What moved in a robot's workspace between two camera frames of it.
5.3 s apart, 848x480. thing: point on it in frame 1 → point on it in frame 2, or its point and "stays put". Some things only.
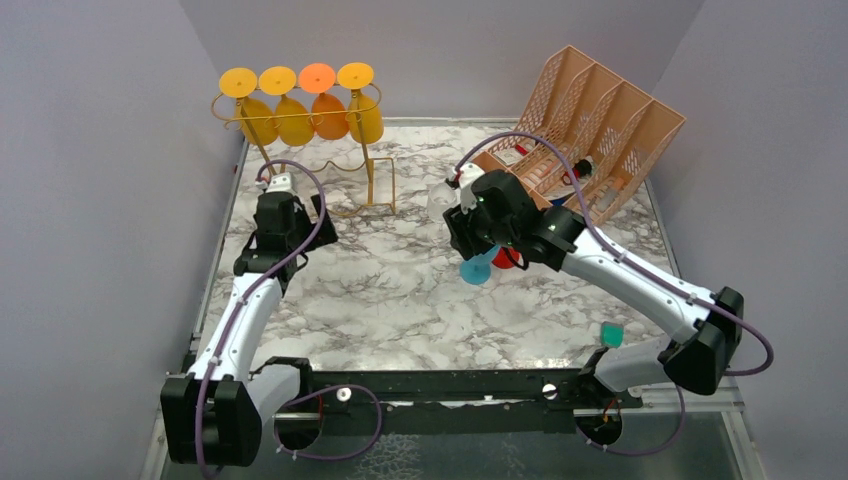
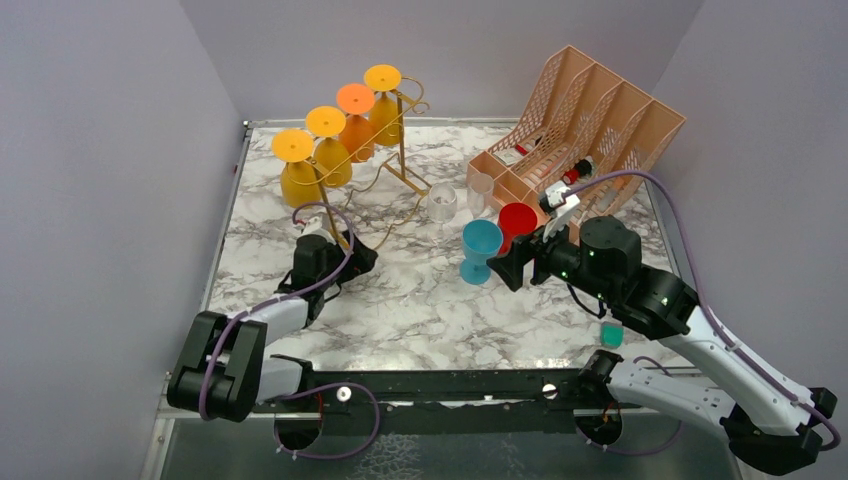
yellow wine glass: x=293 y=120 → x=331 y=159
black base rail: x=448 y=400 stays put
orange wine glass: x=330 y=116 → x=358 y=135
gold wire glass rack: x=276 y=95 → x=408 y=93
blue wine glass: x=477 y=270 stays put
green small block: x=611 y=334 stays put
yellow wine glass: x=239 y=83 → x=299 y=181
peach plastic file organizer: x=585 y=140 stays put
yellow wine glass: x=365 y=116 → x=383 y=78
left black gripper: x=301 y=214 → x=360 y=261
